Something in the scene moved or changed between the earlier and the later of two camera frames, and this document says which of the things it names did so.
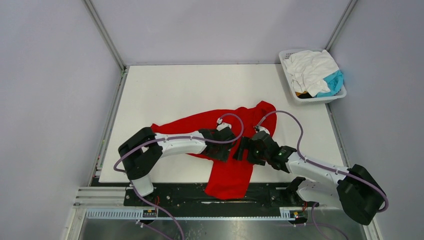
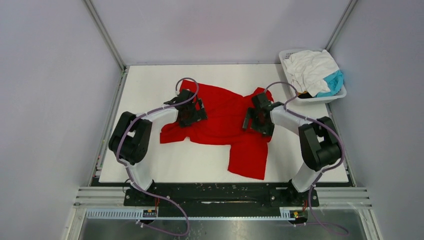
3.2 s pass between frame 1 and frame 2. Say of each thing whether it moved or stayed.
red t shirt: moved
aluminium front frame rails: stayed
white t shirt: stayed
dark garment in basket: stayed
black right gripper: moved
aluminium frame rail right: stayed
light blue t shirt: stayed
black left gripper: moved
